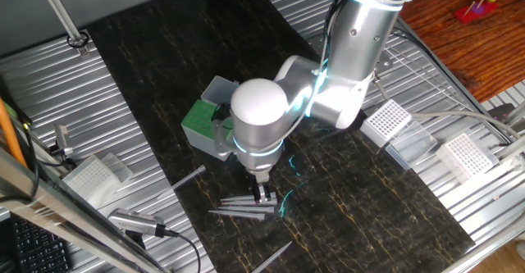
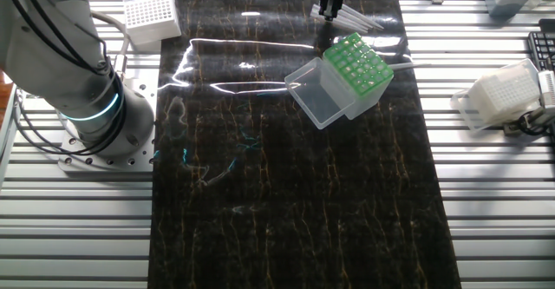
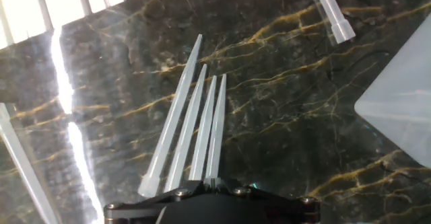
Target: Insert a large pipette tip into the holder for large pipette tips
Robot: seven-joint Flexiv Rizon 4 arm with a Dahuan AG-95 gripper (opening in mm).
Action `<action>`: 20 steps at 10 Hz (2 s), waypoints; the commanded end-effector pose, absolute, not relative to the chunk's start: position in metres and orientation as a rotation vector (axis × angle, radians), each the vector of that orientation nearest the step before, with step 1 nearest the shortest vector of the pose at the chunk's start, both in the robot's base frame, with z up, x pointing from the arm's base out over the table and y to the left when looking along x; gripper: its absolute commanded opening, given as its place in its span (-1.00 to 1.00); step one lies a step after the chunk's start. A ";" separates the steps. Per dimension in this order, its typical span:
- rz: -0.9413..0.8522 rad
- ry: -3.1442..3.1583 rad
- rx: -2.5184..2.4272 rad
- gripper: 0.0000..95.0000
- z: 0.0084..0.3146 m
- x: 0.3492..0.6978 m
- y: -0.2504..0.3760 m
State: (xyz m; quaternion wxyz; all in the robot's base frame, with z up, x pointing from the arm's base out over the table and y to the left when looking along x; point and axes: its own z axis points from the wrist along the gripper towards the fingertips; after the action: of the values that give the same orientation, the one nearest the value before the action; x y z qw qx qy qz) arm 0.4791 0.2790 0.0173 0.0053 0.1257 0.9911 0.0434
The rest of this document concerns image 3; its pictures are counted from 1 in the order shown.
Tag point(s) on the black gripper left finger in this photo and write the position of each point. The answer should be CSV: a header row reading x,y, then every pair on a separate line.
x,y
141,212

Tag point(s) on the large clear pipette tip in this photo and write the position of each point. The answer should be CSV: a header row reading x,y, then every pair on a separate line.
x,y
171,123
23,170
203,133
333,12
187,133
216,133

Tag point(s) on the black marble mat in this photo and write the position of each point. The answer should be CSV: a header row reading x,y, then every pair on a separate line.
x,y
269,116

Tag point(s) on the green pipette tip holder box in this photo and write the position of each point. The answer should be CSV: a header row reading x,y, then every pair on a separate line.
x,y
404,99

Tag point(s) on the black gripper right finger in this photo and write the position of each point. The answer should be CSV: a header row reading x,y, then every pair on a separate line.
x,y
289,212

